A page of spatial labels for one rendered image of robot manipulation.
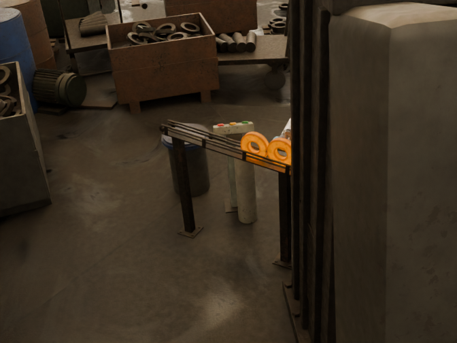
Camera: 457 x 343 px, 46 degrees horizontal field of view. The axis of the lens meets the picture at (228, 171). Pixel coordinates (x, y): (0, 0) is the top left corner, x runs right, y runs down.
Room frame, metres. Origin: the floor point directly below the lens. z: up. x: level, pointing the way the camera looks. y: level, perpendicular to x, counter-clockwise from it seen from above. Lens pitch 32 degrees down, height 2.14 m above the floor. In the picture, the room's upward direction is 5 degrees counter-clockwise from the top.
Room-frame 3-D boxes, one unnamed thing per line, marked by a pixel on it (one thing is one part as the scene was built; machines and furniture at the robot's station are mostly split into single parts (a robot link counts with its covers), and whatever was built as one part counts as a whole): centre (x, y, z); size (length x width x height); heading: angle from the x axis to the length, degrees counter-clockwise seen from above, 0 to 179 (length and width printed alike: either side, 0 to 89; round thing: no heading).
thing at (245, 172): (2.79, -0.10, 0.26); 0.12 x 0.12 x 0.52
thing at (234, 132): (2.95, -0.05, 0.31); 0.24 x 0.16 x 0.62; 93
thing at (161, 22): (4.87, 0.53, 0.33); 0.93 x 0.73 x 0.66; 100
